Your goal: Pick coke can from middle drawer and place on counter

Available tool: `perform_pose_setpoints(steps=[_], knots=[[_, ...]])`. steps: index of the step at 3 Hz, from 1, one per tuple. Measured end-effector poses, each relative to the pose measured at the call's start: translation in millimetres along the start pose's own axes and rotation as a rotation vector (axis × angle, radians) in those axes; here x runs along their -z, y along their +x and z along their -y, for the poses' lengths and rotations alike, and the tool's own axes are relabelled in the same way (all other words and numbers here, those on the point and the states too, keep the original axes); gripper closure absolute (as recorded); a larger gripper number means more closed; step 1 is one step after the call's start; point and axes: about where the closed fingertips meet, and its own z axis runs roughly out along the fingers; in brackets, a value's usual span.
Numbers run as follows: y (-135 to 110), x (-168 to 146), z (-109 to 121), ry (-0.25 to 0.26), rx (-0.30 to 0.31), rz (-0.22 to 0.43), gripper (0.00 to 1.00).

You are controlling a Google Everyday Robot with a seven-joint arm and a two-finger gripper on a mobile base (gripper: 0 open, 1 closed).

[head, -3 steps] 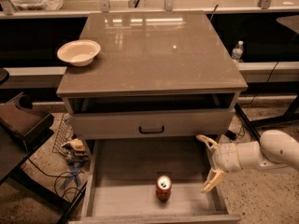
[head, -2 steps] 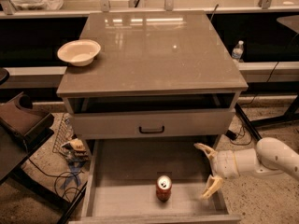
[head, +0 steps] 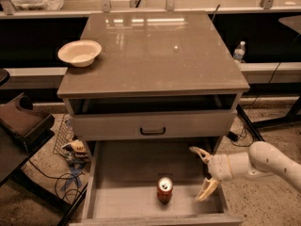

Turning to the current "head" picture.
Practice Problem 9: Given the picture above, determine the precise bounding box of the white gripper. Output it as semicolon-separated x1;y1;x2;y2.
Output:
189;146;233;202

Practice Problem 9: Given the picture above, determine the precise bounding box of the red coke can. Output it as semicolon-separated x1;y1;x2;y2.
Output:
157;177;173;204

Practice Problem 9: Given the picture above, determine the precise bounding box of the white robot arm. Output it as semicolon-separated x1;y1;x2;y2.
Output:
189;141;301;202

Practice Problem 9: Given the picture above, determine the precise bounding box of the open middle drawer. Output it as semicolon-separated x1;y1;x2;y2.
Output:
70;140;242;226

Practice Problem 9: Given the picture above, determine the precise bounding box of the black metal stand leg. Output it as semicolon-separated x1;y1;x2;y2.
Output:
236;105;263;141

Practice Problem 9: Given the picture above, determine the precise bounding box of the grey cabinet with glossy top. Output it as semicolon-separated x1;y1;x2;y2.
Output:
57;11;249;151

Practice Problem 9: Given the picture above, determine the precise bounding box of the clear plastic water bottle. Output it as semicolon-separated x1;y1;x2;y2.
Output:
233;41;246;63

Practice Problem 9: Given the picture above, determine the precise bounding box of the small snack bag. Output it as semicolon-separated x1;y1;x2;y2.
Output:
61;139;87;160

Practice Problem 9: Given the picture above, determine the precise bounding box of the white bowl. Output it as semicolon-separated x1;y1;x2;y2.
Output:
57;40;102;68

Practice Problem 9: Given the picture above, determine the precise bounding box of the dark brown chair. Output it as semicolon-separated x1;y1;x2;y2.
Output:
0;93;70;213

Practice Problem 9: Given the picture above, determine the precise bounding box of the black drawer handle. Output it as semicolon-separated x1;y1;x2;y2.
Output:
139;127;166;136

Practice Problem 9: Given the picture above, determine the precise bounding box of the black floor cable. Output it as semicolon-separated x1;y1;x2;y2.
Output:
27;158;86;205

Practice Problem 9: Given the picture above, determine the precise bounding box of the wire mesh basket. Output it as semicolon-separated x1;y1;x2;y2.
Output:
53;114;74;157

